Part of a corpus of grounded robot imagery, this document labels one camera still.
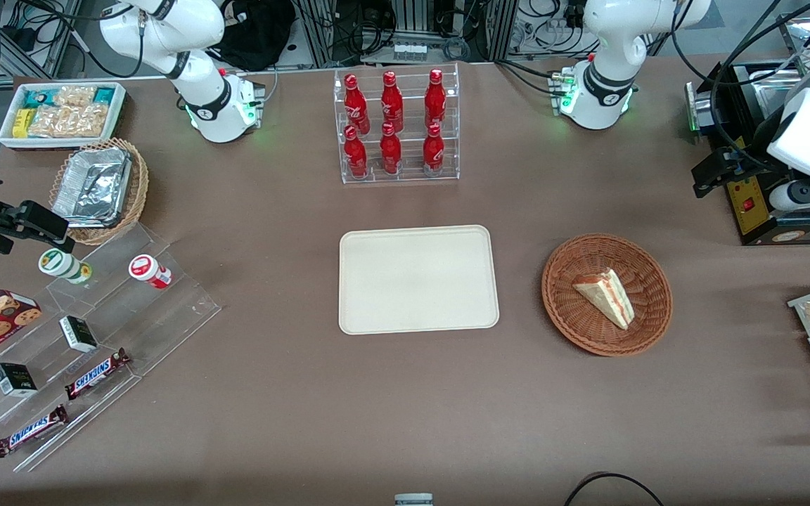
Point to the clear acrylic bottle rack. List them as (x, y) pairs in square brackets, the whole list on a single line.
[(412, 105)]

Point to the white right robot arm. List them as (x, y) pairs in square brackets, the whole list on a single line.
[(202, 84)]

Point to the green lid snack cup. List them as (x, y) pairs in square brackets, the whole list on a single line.
[(60, 264)]

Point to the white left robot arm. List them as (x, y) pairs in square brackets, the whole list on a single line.
[(609, 49)]

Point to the clear acrylic stepped shelf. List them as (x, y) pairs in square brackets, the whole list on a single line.
[(138, 323)]

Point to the teal snack packet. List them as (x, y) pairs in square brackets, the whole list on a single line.
[(38, 96), (105, 95)]

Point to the small black box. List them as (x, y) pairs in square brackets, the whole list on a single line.
[(78, 334), (15, 379)]

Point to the white power strip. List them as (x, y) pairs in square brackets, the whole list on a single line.
[(409, 50)]

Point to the yellow snack packet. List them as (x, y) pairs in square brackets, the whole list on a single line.
[(22, 123)]

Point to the clear rice cracker bag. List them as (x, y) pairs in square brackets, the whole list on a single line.
[(74, 95), (67, 121)]

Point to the light wicker basket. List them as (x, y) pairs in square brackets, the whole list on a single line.
[(138, 190)]

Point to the triangular sandwich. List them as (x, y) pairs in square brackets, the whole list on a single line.
[(609, 299)]

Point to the white rectangular snack bin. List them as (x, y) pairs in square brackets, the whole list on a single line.
[(8, 137)]

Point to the red lid snack cup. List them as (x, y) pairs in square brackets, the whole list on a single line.
[(148, 270)]

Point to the aluminium foil tray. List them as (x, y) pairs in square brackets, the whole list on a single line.
[(92, 186)]

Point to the beige rectangular serving tray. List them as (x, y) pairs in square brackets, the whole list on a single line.
[(415, 281)]

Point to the black food warmer cabinet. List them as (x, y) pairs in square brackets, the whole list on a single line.
[(746, 211)]

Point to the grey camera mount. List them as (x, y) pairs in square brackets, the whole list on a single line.
[(413, 500)]

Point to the brown round wicker basket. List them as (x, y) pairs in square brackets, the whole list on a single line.
[(588, 330)]

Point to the red cola bottle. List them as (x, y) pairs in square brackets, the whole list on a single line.
[(435, 98), (356, 154), (356, 105), (391, 102), (390, 151), (433, 151)]

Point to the black bag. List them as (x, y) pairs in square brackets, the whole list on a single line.
[(257, 35)]

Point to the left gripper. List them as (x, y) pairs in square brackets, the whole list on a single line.
[(754, 146)]

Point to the snickers chocolate bar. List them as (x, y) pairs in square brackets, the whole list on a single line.
[(31, 431), (95, 374)]

